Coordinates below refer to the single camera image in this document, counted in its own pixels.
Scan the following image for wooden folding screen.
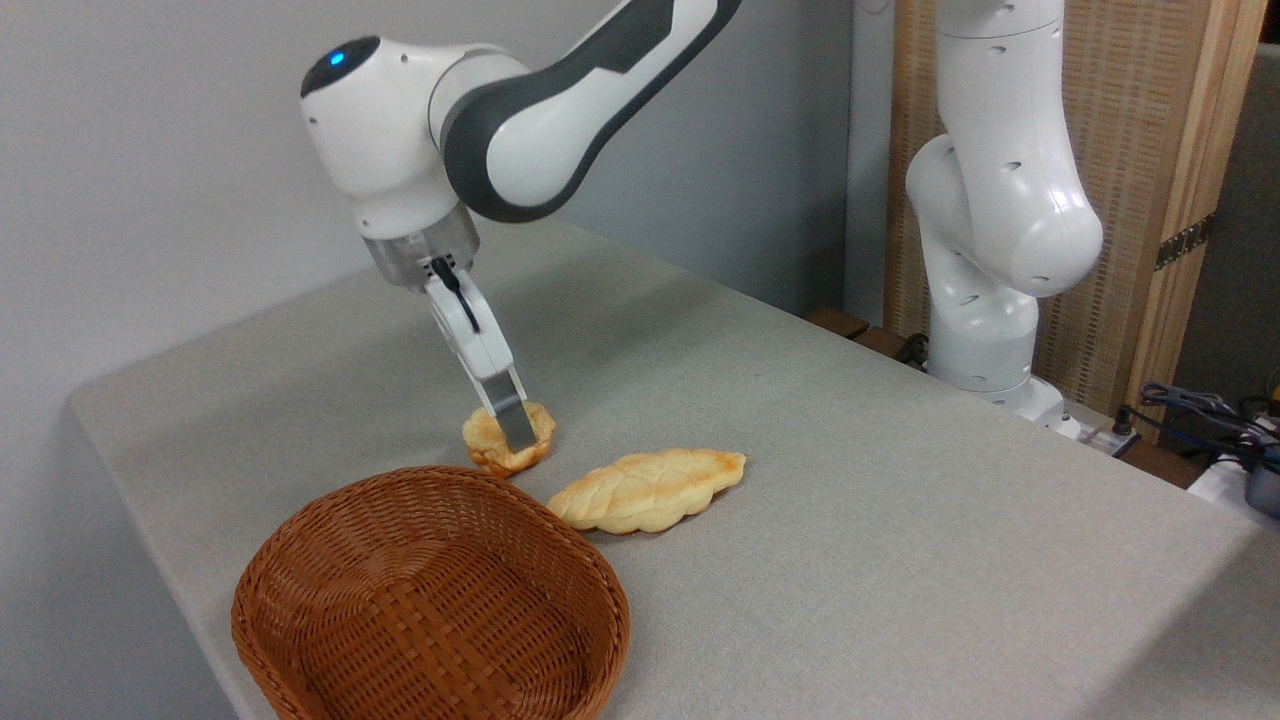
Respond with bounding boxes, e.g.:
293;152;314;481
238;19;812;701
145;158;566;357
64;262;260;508
884;0;1270;443

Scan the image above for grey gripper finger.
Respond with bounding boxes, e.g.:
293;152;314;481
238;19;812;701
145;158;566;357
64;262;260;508
468;366;539;449

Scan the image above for brown wooden board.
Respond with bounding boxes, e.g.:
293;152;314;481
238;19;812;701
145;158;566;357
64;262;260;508
804;307;873;342

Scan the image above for blue-grey cable bundle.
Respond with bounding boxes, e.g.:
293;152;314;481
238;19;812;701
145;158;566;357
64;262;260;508
1138;381;1280;471

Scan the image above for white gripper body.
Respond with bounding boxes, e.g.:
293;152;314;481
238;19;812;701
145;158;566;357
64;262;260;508
421;255;520;393

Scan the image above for long braided bread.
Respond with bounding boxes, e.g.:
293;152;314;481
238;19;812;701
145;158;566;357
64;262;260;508
546;447;749;536

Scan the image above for brass screen hinge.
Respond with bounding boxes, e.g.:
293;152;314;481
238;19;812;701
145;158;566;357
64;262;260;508
1156;213;1217;271

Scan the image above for small round bread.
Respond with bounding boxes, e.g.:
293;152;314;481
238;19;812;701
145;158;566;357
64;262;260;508
461;401;558;479

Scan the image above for brown wicker basket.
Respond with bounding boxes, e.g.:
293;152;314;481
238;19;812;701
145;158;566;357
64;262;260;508
230;465;633;720

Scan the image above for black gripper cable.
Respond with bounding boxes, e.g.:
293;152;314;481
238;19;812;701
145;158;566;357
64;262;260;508
429;256;482;335

